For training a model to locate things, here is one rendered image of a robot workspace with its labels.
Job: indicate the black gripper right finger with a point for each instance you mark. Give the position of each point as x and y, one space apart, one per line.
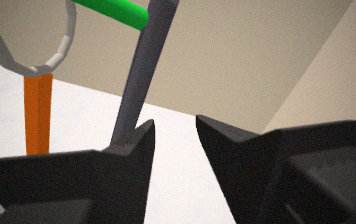
248 166

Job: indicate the orange handle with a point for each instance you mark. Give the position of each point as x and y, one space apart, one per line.
38 86

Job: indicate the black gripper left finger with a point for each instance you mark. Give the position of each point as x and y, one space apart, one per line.
116 178

